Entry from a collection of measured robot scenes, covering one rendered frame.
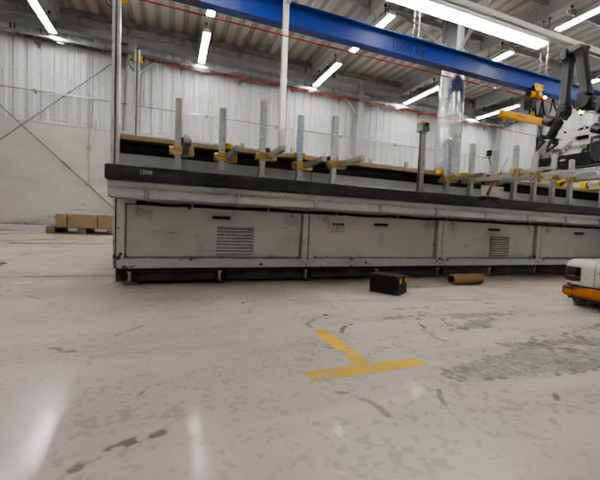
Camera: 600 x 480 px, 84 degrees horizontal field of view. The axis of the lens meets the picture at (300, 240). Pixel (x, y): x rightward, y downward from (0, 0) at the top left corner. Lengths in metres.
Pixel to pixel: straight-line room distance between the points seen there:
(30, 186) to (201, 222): 7.61
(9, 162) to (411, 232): 8.75
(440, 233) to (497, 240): 0.73
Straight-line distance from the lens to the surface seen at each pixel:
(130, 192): 2.12
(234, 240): 2.36
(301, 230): 2.49
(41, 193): 9.65
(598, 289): 2.56
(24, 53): 10.35
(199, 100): 9.76
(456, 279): 2.85
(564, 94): 2.92
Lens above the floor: 0.43
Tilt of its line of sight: 3 degrees down
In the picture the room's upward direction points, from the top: 2 degrees clockwise
